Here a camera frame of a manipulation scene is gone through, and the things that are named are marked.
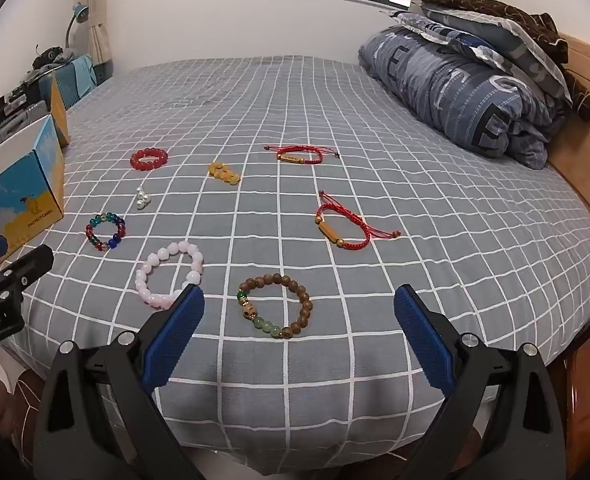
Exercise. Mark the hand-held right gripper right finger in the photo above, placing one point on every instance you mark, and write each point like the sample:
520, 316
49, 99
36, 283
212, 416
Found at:
425, 345

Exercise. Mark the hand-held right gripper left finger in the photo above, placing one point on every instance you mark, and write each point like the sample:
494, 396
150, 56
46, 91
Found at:
175, 340

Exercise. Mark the printed cardboard box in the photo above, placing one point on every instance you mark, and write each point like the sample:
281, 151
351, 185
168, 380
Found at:
25, 185

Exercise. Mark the grey suitcase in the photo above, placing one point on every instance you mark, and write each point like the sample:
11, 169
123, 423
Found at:
15, 120

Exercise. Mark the pile of black cases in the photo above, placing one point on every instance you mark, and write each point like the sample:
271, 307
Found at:
20, 92

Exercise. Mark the teal suitcase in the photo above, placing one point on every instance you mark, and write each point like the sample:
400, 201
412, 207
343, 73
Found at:
77, 80

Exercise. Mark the black bag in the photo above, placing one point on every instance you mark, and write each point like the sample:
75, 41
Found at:
50, 55

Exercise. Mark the folded blue-grey printed duvet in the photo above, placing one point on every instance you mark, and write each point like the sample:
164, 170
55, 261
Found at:
450, 95

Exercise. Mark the teal desk lamp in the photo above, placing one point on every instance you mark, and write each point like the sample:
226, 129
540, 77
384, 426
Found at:
79, 10

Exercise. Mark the grey plaid pillow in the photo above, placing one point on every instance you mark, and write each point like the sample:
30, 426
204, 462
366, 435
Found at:
500, 35

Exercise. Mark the brown patterned blanket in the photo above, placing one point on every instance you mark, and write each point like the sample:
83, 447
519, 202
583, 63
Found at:
475, 5

